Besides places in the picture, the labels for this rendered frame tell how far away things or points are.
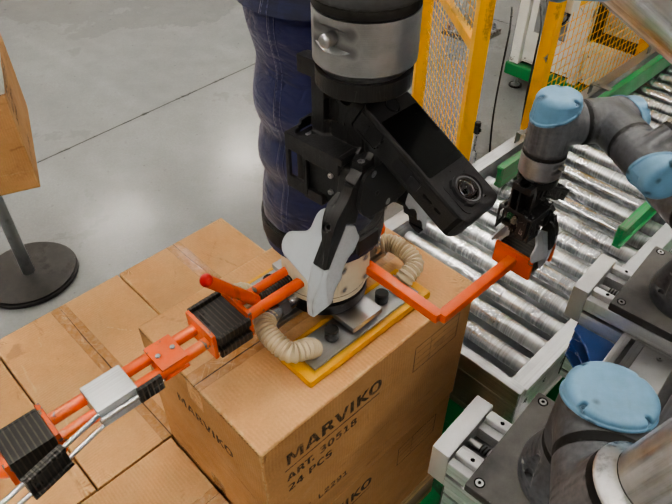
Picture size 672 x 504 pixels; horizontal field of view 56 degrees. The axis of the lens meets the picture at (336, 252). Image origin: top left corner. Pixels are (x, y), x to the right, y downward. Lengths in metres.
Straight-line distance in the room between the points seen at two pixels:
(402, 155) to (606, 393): 0.51
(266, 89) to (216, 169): 2.47
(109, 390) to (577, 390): 0.69
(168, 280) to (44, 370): 0.43
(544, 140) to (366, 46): 0.70
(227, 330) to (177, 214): 2.07
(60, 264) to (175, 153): 0.96
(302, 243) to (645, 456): 0.41
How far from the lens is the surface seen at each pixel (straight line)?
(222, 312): 1.14
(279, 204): 1.06
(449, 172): 0.46
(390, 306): 1.30
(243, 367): 1.24
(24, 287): 2.95
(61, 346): 1.94
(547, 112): 1.08
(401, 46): 0.44
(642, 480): 0.74
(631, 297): 1.35
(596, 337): 1.44
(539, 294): 2.01
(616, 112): 1.13
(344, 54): 0.43
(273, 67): 0.94
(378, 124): 0.46
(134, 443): 1.68
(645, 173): 1.03
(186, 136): 3.72
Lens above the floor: 1.92
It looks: 42 degrees down
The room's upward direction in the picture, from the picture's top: straight up
